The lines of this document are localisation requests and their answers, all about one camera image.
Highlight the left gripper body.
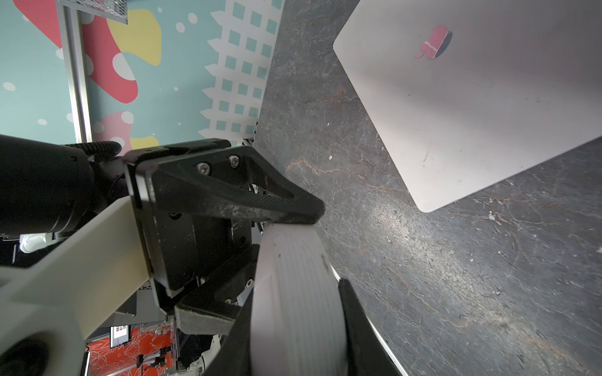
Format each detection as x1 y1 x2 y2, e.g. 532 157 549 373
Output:
123 139 252 313

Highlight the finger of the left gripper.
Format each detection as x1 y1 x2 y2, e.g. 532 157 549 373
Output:
175 244 260 335
140 145 325 225

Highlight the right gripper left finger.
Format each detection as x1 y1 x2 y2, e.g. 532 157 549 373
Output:
204 292 253 376

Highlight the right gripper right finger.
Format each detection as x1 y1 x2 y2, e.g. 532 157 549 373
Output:
338 279 402 376

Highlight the white wireless mouse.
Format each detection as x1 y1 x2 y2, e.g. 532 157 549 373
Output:
250 223 348 375

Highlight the silver laptop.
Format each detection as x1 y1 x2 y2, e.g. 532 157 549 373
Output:
333 1 601 212

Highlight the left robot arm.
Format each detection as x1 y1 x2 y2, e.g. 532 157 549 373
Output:
1 136 329 348

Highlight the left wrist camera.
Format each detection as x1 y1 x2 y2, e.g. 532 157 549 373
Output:
1 197 149 375

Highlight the white wire wall basket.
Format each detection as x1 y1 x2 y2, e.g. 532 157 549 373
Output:
59 0 128 24

